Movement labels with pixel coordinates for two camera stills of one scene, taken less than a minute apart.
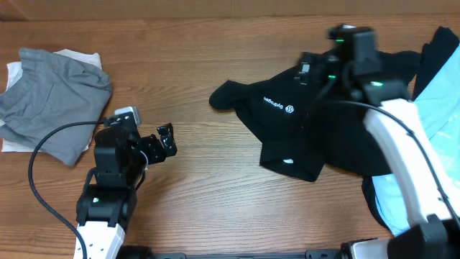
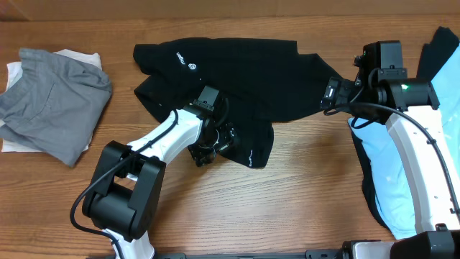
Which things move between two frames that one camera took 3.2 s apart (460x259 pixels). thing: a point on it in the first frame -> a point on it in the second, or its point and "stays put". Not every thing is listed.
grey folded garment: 49,90 stays put
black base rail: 145,252 stays put
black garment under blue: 435,54 stays put
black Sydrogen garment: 302,128 -> 258,80
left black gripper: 157,152 -> 228,135
